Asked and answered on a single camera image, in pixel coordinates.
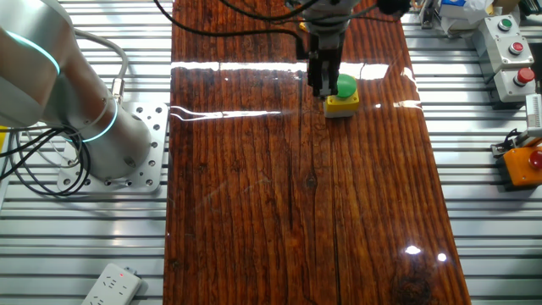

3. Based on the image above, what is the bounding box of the brown wood-grain board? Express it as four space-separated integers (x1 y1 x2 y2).
162 0 473 305

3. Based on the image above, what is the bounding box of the white box with paper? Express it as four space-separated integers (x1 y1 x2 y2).
437 0 497 33

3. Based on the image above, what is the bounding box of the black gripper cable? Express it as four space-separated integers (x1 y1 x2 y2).
152 0 412 44

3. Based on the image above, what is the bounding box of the orange emergency stop box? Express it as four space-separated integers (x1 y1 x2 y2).
496 145 542 191

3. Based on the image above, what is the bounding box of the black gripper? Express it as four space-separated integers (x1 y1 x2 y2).
304 19 350 99

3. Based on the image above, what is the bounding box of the thick grey robot cable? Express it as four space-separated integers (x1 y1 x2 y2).
72 26 130 106

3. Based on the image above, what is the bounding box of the green push button yellow box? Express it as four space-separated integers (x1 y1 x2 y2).
323 73 362 119

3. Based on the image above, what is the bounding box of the grey three-button control station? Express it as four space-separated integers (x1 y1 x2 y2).
471 14 538 105

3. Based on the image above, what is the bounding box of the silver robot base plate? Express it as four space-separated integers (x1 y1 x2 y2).
56 101 170 195

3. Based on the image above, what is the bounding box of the white power strip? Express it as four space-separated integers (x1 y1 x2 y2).
80 263 144 305

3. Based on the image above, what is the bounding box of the thin black cable bundle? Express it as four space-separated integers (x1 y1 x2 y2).
0 124 92 198

